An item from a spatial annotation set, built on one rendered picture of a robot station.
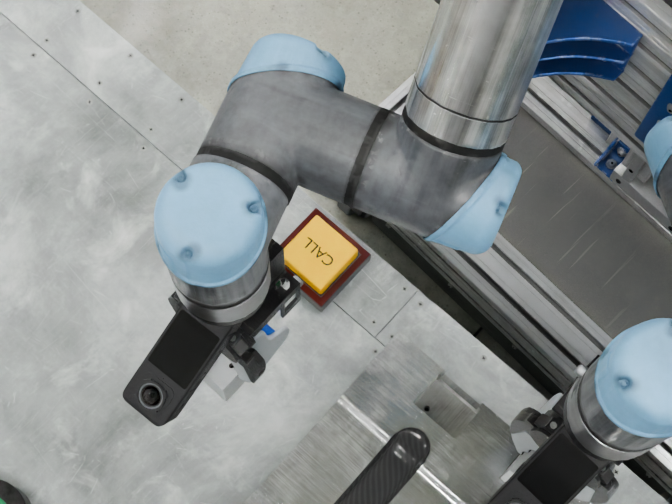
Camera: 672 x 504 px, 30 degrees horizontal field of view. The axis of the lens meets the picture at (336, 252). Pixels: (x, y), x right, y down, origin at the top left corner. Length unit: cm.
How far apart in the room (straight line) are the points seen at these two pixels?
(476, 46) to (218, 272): 23
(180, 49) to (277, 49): 146
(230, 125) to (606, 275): 121
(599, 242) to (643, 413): 120
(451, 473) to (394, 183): 42
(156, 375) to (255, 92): 26
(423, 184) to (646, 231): 122
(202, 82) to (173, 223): 150
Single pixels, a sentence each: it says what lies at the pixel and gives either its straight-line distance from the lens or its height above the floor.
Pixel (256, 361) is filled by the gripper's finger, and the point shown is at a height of 105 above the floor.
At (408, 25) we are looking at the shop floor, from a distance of 238.
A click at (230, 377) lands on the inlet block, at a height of 96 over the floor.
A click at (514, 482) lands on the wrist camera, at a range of 103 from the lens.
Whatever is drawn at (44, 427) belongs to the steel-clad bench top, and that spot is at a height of 80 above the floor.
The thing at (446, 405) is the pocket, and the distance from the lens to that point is 125.
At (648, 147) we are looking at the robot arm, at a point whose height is 123.
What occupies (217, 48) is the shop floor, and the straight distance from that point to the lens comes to 235.
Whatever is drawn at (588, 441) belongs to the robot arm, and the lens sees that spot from 96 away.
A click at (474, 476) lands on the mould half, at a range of 122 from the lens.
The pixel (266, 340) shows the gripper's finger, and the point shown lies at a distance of 111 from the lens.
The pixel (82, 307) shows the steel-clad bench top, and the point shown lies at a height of 80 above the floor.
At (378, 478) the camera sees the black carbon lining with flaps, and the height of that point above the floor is 88.
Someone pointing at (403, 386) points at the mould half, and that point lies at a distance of 123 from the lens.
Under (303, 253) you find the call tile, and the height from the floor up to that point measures 84.
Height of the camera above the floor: 209
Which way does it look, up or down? 72 degrees down
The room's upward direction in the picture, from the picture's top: 4 degrees clockwise
